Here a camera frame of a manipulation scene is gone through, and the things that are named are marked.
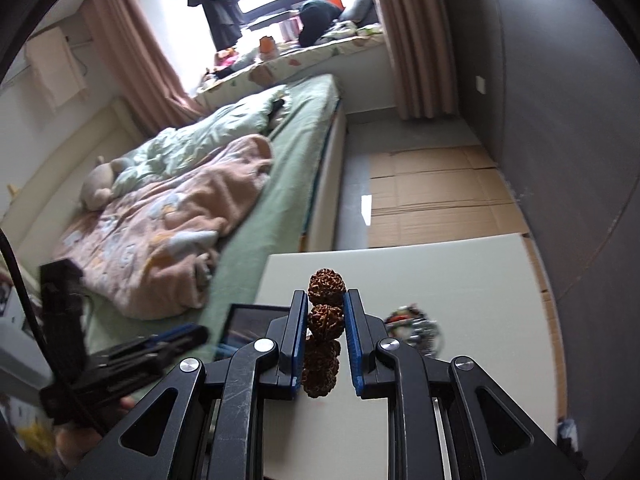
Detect grey pillow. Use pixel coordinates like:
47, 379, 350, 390
339, 0, 376, 26

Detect black jewelry box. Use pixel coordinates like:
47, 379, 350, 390
221, 304, 292, 361

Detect pink curtain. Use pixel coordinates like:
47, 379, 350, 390
362, 0, 458, 121
82, 0, 203, 136

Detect bed with green sheet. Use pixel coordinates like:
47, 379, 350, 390
0, 74, 348, 361

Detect dark cushion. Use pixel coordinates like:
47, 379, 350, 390
297, 0, 343, 46

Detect person's left hand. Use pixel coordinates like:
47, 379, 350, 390
56, 427, 107, 467

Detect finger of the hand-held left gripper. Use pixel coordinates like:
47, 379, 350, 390
131, 324, 210, 356
87, 347, 181, 386

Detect light green duvet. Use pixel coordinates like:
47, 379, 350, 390
107, 85, 293, 196

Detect beige plush toy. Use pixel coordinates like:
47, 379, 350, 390
81, 156, 133, 212

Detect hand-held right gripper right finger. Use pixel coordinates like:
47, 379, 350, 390
344, 288, 583, 480

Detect small folding table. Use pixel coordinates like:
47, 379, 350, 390
248, 10, 301, 31

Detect patterned window seat cushion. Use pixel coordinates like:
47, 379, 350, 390
195, 22, 386, 106

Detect pink printed blanket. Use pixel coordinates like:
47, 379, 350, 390
52, 134, 275, 321

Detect white low table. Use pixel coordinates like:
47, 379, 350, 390
260, 232, 561, 480

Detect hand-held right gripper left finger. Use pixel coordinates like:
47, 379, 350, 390
65, 290, 309, 480

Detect colourful small toys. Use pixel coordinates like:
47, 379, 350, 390
214, 47, 251, 73

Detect beige hanging towel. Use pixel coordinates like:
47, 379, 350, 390
24, 27, 88, 111

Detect brown walnut bead bracelet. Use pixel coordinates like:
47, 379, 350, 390
301, 268, 347, 399

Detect hanging black clothes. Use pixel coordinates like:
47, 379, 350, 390
186, 0, 247, 51

